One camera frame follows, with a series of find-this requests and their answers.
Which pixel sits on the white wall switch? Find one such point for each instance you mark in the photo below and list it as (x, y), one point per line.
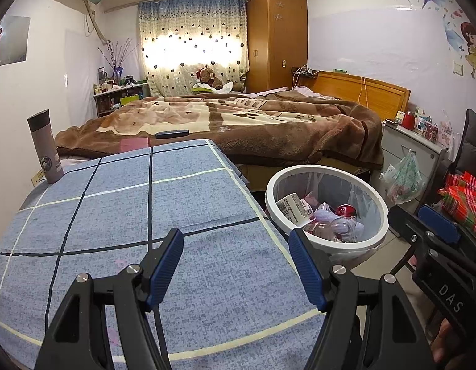
(459, 69)

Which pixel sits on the green box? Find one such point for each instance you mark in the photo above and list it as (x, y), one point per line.
(202, 89)

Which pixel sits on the black chair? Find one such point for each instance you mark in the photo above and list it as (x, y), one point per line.
(473, 138)

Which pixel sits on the pink bed sheet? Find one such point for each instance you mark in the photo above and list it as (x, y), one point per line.
(79, 160)

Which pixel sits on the wooden wardrobe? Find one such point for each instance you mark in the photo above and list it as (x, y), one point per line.
(276, 38)

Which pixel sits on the brown teddy bear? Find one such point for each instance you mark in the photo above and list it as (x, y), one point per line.
(209, 76)

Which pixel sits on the blue plaid tablecloth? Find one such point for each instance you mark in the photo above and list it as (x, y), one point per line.
(145, 208)

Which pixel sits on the wrapped air conditioner pipe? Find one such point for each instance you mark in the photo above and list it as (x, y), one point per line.
(97, 25)

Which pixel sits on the red booklet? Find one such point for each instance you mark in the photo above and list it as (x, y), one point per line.
(134, 144)

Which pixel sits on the dotted window curtain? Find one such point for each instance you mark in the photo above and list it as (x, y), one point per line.
(191, 23)

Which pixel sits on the grey thermos bottle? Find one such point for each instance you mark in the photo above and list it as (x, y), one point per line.
(45, 146)

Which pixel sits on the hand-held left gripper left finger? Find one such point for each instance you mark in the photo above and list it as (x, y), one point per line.
(164, 266)

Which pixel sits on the red soda can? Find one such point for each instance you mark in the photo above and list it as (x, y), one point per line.
(346, 212)

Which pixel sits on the red green plaid bag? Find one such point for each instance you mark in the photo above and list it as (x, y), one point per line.
(465, 196)

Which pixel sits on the hanging plastic bag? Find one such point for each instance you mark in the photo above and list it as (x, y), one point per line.
(403, 177)

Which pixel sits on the person's right hand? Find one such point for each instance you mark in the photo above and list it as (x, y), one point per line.
(446, 343)

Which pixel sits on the wooden bed headboard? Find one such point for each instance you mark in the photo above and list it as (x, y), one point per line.
(376, 92)

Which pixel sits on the white round trash bin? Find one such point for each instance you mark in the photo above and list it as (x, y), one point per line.
(376, 231)

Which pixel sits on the yellowed wall socket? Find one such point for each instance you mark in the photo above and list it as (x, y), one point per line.
(38, 177)

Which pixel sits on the brown blanket bed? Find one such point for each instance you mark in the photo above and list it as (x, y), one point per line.
(261, 131)

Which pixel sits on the silver wall poster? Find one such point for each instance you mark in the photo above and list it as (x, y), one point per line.
(16, 40)

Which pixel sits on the purple flower branches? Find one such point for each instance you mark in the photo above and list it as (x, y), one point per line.
(118, 56)

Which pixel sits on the cartoon girl wall sticker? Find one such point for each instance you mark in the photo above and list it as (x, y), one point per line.
(473, 46)

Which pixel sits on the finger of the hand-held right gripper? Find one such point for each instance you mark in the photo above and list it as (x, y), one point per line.
(440, 223)
(405, 223)

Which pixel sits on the red jar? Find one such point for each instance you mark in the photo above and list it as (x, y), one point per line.
(408, 120)

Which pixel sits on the clear plastic bottle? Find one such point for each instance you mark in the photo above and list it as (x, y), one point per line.
(334, 229)

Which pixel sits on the power strip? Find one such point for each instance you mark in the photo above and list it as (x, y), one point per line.
(305, 72)

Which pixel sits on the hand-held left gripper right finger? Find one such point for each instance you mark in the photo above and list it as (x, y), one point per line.
(307, 268)

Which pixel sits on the grey nightstand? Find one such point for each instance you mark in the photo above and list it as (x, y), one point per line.
(399, 138)

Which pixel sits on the white shelf with bottles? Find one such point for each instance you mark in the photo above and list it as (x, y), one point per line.
(114, 98)

